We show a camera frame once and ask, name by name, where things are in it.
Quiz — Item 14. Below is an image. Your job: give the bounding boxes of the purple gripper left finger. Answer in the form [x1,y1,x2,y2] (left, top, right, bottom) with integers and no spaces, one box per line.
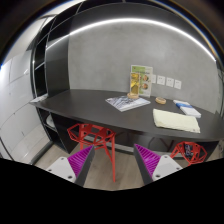
[47,145,95,186]

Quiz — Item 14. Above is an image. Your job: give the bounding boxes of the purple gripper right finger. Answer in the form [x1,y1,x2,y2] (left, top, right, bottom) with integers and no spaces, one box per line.
[134,144,182,185]

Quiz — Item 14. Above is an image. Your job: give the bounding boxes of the cream folded towel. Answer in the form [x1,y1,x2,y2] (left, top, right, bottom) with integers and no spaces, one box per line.
[153,109,200,133]

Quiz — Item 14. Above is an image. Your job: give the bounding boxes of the black shelving unit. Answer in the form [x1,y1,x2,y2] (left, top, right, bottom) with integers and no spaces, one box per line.
[29,19,81,155]

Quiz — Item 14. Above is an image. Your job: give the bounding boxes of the right round wooden coaster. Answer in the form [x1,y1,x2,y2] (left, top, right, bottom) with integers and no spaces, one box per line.
[155,97,166,105]

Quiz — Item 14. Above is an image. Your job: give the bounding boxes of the round wooden coaster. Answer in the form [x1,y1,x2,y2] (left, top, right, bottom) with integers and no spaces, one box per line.
[155,97,166,105]
[127,93,139,99]

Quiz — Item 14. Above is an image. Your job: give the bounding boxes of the grey patterned magazine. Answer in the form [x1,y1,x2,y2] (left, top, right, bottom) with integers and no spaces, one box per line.
[106,96,150,112]

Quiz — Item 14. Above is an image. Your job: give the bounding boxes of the left round wooden coaster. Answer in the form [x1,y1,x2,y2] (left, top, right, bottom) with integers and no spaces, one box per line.
[127,93,139,99]

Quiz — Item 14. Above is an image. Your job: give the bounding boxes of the papers on shelf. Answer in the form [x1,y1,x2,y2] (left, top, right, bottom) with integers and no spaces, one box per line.
[30,94,48,103]

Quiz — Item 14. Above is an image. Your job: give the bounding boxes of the standing menu card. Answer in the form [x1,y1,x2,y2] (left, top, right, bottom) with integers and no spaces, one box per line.
[130,65,153,97]

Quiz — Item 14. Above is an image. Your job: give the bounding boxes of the red wire stool left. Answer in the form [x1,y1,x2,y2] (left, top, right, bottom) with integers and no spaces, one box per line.
[67,123,116,173]

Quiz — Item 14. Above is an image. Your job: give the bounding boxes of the red wire stool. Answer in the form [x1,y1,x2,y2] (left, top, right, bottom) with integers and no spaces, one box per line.
[67,123,116,173]
[170,141,207,165]

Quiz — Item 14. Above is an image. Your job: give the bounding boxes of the red wire stool right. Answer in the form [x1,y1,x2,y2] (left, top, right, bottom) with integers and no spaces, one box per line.
[170,141,207,165]

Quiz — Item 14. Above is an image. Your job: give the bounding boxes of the white wall socket left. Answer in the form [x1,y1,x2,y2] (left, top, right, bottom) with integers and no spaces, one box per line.
[157,75,165,85]

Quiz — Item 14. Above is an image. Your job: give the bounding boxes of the white wall socket right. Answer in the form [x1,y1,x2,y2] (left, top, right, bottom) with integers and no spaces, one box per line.
[174,80,182,89]

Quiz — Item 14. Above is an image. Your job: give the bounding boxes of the white wall socket middle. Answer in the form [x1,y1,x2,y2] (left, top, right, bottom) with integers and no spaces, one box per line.
[166,77,174,87]

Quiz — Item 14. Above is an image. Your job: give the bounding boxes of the white wall socket behind card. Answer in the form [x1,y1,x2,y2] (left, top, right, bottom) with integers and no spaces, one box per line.
[152,74,156,83]

